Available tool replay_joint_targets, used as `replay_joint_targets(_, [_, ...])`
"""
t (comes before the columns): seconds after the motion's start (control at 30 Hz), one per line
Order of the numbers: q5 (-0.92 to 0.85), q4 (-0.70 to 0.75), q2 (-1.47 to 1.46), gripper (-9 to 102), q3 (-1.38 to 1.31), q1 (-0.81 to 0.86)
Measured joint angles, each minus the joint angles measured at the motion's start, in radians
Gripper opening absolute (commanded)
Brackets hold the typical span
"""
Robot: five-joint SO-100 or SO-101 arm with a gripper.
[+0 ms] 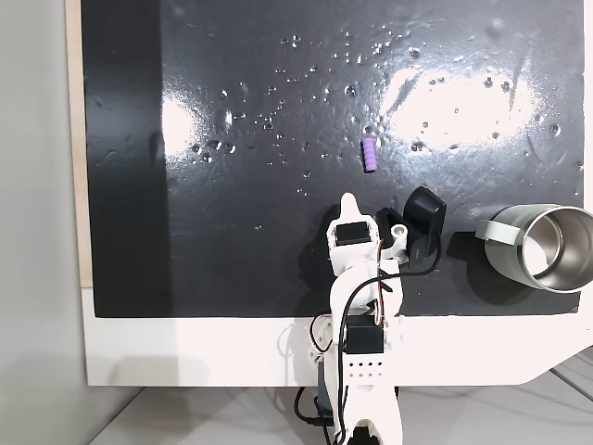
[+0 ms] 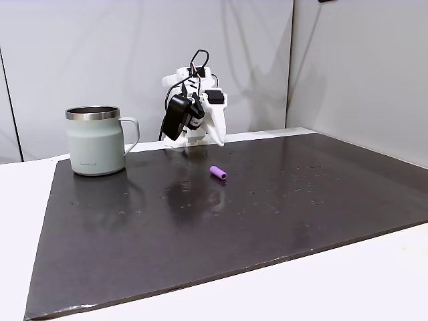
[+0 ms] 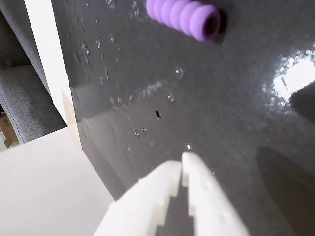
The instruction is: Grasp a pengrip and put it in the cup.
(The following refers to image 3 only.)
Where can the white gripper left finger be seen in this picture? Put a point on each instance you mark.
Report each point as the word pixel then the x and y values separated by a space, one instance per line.
pixel 142 204

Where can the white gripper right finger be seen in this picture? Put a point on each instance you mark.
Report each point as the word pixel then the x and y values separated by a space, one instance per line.
pixel 209 196

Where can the purple ribbed foam pen grip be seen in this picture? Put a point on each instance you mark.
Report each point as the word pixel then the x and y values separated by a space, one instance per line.
pixel 184 17

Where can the glossy black table mat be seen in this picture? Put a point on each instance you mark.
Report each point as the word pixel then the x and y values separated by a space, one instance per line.
pixel 197 98

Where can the brown cardboard box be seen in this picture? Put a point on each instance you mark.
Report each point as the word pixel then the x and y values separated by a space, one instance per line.
pixel 7 130

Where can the grey fabric sofa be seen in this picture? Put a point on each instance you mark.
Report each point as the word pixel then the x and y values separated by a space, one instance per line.
pixel 24 93

